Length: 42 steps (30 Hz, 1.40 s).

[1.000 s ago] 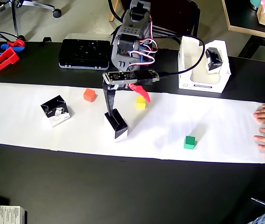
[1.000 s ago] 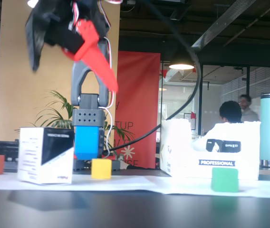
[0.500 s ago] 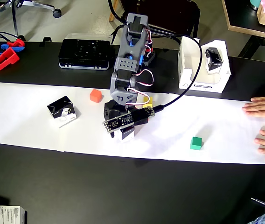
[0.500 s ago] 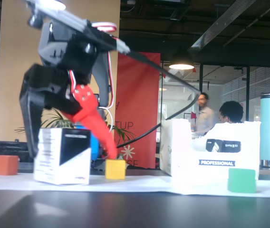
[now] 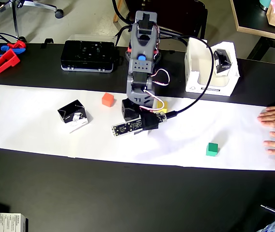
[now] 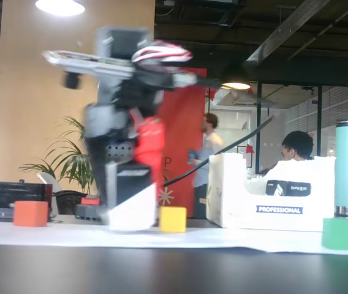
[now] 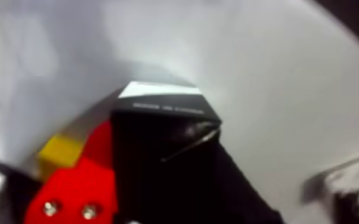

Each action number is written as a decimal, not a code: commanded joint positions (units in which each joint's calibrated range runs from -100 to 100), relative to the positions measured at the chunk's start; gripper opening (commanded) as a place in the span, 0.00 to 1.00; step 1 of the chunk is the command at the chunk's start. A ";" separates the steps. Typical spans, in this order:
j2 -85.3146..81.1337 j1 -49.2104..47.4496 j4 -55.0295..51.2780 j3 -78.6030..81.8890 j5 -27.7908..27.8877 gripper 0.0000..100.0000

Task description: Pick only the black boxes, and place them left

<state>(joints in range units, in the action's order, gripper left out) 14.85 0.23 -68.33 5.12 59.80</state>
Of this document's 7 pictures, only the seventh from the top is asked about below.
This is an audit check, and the small yellow cube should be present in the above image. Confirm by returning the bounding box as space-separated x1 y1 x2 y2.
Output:
36 133 85 182

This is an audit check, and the white paper sheet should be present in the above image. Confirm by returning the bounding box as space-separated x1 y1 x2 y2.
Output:
0 0 359 224

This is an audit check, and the black and white box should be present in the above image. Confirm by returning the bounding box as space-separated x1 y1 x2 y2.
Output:
301 153 359 224

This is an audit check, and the black box white end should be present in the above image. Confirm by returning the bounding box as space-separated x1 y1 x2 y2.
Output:
109 80 222 224

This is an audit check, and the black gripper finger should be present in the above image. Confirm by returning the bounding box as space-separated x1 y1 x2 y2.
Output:
198 125 283 224

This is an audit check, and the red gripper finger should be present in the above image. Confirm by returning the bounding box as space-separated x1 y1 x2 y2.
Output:
24 120 119 224

